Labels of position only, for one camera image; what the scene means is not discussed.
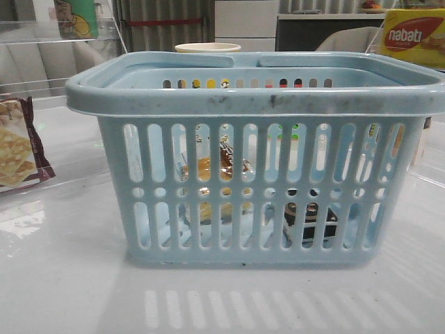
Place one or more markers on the light blue plastic basket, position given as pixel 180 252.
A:
pixel 185 137

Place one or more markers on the green and white puzzle cube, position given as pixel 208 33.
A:
pixel 274 143

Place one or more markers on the yellow popcorn paper cup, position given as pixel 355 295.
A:
pixel 207 47

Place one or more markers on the white cabinet in background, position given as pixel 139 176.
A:
pixel 250 24

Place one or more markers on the beige chair in background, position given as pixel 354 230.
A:
pixel 352 40

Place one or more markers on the maroon almond cracker packet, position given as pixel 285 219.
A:
pixel 23 161

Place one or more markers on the green cartoon snack package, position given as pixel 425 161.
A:
pixel 76 19

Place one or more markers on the clear acrylic left shelf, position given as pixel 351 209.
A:
pixel 36 62

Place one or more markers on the clear acrylic shelf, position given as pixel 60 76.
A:
pixel 36 62
pixel 428 161

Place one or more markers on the yellow nabati wafer box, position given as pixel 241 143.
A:
pixel 415 36

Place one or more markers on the clear acrylic right shelf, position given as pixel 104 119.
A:
pixel 428 161

